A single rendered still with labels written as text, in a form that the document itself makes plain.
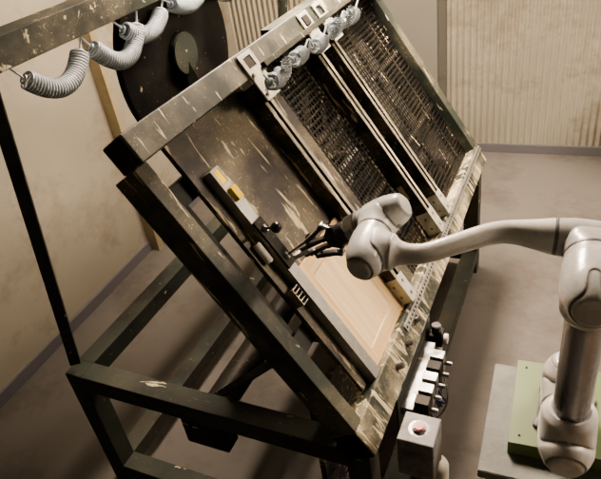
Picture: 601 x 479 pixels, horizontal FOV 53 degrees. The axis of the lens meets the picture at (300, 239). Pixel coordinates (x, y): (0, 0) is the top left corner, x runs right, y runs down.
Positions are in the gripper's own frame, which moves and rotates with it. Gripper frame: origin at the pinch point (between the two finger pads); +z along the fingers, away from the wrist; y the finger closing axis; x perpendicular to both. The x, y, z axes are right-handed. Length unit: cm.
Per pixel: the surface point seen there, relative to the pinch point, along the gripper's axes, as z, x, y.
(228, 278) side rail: 10.5, -22.5, -10.7
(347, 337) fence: 11.5, 3.3, 38.0
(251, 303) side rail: 10.5, -21.9, 0.0
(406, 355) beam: 11, 22, 66
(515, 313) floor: 31, 153, 152
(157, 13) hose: 36, 61, -95
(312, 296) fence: 11.5, 2.6, 17.2
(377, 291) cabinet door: 14, 36, 42
